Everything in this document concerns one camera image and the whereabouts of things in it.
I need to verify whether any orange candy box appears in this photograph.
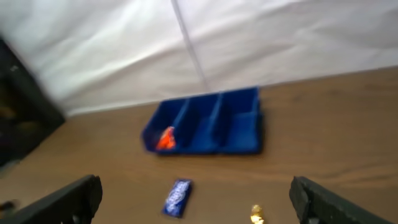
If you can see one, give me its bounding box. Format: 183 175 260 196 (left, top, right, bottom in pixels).
163 126 177 151
155 133 169 151

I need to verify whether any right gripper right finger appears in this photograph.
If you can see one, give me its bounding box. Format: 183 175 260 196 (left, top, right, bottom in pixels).
289 175 396 224

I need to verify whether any blue tray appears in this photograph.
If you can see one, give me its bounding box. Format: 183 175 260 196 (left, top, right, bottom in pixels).
141 86 264 156

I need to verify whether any gold wrapped candy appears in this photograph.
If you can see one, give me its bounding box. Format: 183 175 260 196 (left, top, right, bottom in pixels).
250 204 265 224

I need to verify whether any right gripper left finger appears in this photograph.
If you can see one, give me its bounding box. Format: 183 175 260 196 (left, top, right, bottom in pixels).
0 174 103 224

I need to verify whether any blue candy pack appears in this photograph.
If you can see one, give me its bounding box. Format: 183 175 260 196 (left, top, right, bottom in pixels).
161 178 193 218

